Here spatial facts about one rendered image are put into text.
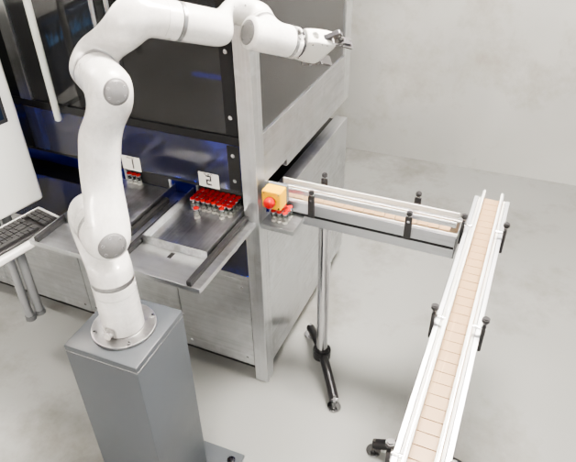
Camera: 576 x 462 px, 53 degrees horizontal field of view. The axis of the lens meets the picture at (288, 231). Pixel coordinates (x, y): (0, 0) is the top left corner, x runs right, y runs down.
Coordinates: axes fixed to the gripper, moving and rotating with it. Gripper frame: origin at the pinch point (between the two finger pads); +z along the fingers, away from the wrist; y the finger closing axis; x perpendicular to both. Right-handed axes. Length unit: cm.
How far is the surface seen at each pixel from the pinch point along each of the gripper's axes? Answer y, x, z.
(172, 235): 78, 30, -21
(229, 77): 32.4, -7.9, -15.6
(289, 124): 50, -3, 20
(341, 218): 43, 36, 29
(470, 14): 64, -103, 203
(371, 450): 80, 123, 52
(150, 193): 98, 7, -16
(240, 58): 24.5, -9.9, -15.9
